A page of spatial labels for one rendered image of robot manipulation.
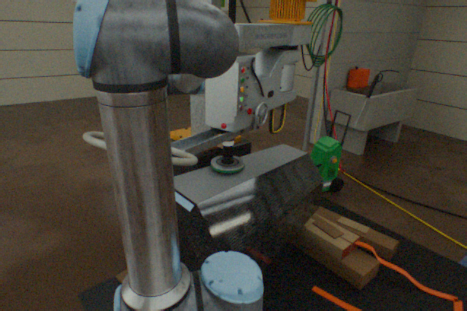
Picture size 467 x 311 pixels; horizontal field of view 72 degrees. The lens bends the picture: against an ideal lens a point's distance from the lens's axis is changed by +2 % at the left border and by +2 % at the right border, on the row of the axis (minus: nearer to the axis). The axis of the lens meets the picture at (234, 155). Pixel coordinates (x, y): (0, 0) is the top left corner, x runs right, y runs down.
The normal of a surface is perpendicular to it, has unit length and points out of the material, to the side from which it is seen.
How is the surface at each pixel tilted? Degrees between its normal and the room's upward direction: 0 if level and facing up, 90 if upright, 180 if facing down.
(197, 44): 99
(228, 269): 4
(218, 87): 90
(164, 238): 90
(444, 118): 90
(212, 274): 4
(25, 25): 90
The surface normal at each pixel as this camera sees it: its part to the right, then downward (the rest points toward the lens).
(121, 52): 0.18, 0.45
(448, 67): -0.80, 0.22
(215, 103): -0.56, 0.31
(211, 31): 0.72, 0.07
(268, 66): -0.33, -0.51
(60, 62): 0.60, 0.34
